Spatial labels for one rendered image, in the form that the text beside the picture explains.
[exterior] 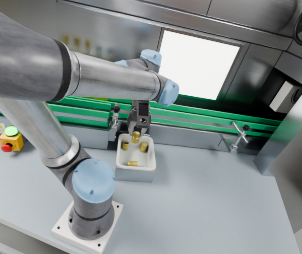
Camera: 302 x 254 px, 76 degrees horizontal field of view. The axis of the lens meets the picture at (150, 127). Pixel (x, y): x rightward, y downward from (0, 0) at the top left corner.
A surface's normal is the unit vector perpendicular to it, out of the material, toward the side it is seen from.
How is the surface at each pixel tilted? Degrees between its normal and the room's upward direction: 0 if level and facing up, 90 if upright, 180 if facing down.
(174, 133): 90
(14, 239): 0
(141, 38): 90
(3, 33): 37
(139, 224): 0
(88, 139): 90
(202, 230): 0
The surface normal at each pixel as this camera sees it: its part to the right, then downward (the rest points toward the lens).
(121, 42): 0.07, 0.60
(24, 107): 0.71, 0.53
